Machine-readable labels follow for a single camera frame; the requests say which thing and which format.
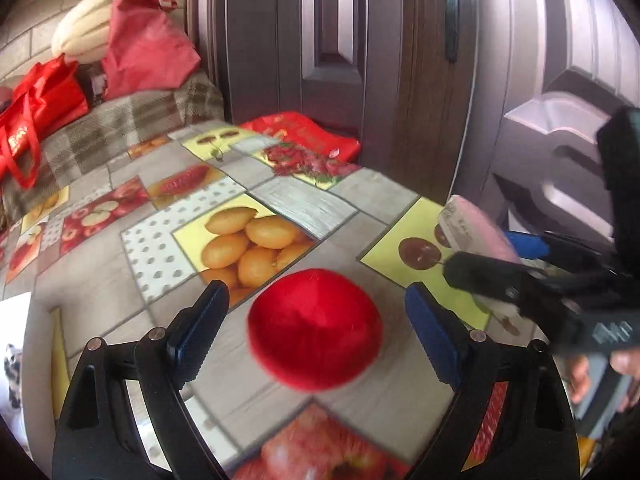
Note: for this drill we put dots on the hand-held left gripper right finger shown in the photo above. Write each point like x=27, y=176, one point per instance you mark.
x=435, y=340

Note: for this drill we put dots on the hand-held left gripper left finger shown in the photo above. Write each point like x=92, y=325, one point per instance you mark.
x=197, y=335

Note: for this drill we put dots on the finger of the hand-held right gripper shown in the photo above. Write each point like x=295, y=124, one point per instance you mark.
x=490, y=275
x=527, y=246

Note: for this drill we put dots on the pink tissue pack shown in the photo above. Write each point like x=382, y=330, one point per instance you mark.
x=480, y=225

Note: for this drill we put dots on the red plush toy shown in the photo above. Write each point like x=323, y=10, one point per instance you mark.
x=315, y=325

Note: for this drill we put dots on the white cardboard box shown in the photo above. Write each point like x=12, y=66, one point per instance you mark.
x=15, y=320

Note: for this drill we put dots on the person's right hand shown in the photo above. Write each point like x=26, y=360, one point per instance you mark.
x=627, y=362

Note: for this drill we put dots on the fruit print tablecloth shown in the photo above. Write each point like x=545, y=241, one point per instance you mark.
x=150, y=285

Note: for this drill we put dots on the grey metal panelled door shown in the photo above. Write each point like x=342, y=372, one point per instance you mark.
x=550, y=60

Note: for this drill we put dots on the plaid sofa cover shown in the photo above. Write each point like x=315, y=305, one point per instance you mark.
x=125, y=120

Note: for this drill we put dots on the flat red printed bag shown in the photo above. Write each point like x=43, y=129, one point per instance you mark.
x=300, y=132

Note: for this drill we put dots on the dark brown panelled door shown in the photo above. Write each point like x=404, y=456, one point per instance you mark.
x=340, y=35

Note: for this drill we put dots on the dull red cloth bag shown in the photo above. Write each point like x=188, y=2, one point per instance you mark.
x=145, y=45

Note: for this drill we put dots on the cream ribbed cushion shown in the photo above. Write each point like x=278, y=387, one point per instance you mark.
x=80, y=30

